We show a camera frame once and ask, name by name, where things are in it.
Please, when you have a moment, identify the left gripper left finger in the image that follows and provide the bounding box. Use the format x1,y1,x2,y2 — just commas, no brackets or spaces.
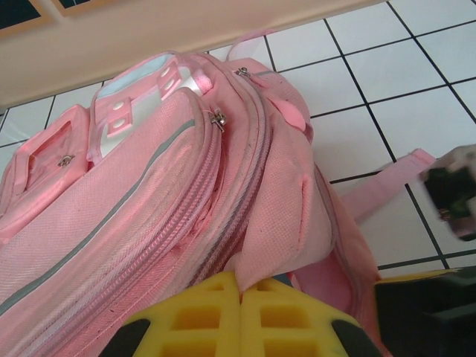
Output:
107,270,243,357

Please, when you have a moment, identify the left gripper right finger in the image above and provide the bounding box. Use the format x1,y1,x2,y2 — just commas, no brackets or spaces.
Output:
241,277,387,357

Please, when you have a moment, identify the pink student backpack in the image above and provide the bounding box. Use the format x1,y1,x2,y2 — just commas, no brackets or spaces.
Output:
0,29,436,357

